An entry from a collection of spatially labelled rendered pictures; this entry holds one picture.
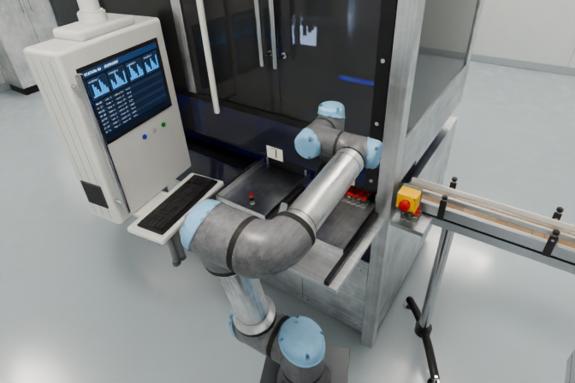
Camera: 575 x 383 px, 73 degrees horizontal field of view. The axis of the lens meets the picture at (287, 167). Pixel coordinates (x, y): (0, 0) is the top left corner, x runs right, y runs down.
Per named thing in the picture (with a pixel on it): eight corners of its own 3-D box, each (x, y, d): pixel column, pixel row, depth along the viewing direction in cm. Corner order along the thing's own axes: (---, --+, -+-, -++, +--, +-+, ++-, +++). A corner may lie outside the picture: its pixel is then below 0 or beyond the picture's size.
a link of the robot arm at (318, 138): (329, 141, 96) (348, 122, 104) (290, 131, 101) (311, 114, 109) (328, 167, 100) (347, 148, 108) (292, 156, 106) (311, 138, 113)
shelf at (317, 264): (256, 163, 193) (256, 160, 192) (392, 211, 159) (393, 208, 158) (185, 219, 161) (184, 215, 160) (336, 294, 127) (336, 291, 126)
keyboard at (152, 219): (194, 176, 196) (193, 172, 195) (217, 182, 191) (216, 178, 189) (137, 226, 167) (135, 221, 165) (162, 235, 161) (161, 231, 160)
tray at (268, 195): (263, 162, 190) (263, 156, 188) (310, 179, 177) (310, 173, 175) (216, 201, 167) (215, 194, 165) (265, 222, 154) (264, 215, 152)
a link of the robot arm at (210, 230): (274, 368, 106) (224, 251, 69) (231, 341, 113) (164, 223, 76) (296, 328, 113) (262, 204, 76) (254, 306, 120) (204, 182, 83)
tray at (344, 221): (324, 184, 173) (324, 178, 171) (380, 203, 161) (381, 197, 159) (281, 230, 150) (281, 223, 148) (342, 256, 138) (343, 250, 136)
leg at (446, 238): (416, 322, 205) (442, 209, 161) (433, 330, 200) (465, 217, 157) (410, 335, 199) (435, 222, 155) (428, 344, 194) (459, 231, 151)
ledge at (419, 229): (402, 205, 162) (403, 201, 161) (434, 215, 156) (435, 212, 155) (389, 225, 153) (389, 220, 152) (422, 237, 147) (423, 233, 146)
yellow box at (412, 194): (402, 197, 151) (404, 182, 147) (420, 203, 148) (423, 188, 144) (394, 208, 146) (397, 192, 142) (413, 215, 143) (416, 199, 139)
